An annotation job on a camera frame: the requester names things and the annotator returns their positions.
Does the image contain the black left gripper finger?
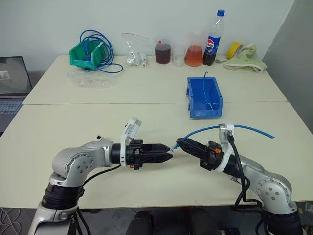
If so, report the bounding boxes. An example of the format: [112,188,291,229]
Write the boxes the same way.
[149,143,171,155]
[149,153,173,165]

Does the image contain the dark rounded shape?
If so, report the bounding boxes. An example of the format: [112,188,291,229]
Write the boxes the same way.
[125,210,155,235]

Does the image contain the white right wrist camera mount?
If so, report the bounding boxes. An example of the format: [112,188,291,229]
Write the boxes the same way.
[216,123,236,175]

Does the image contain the green plastic bin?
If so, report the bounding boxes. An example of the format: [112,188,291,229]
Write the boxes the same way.
[69,41,107,70]

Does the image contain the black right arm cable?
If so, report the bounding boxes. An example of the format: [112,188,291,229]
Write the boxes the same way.
[226,132,268,235]

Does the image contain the cola bottle blue cap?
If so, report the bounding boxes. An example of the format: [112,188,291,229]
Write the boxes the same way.
[202,9,226,66]

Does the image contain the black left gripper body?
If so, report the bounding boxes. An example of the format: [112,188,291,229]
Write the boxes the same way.
[126,139,151,171]

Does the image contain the empty clear beaker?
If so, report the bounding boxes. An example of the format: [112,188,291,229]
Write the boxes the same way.
[171,46,185,67]

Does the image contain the white floor cables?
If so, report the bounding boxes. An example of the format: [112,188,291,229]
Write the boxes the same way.
[0,207,23,235]

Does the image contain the blue plastic bin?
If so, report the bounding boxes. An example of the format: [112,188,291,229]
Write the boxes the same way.
[186,76,224,119]

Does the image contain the flask with orange liquid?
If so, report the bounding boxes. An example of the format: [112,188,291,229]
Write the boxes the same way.
[184,32,204,67]

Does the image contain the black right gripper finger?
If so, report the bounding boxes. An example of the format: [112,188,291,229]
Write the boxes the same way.
[176,138,209,153]
[179,143,208,162]

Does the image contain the light green towel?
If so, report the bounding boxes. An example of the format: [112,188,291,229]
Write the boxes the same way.
[223,44,268,75]

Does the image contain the coiled blue cable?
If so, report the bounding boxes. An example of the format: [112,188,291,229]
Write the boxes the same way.
[79,29,124,74]

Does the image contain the beaker with dark red liquid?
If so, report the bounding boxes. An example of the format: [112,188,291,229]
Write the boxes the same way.
[154,39,172,65]

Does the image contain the grey laptop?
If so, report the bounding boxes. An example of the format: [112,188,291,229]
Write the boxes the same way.
[0,56,33,133]

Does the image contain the white cable coupler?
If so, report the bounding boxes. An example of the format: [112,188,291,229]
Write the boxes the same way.
[167,146,181,158]

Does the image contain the blue network cable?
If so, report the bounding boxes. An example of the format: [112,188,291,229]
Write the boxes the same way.
[172,124,275,154]

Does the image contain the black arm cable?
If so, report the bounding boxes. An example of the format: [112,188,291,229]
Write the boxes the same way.
[226,132,268,235]
[77,163,122,235]

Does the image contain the thin blue cable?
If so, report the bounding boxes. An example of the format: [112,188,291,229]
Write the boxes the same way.
[201,71,218,111]

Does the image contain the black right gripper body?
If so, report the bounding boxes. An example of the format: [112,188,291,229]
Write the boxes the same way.
[200,140,222,171]

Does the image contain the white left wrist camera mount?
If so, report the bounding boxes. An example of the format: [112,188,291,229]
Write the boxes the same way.
[120,117,143,168]

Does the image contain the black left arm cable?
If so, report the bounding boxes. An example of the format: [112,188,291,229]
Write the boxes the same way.
[77,163,122,235]

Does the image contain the yellow tape roll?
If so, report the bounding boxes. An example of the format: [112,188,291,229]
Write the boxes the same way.
[226,41,244,60]

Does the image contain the clear zip bag red strip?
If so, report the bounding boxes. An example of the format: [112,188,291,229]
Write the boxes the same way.
[121,32,151,68]

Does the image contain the clear plastic bag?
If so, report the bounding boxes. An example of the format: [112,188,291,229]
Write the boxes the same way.
[66,68,121,89]

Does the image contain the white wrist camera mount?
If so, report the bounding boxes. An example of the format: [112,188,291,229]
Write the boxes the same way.
[120,117,143,168]
[216,123,236,175]

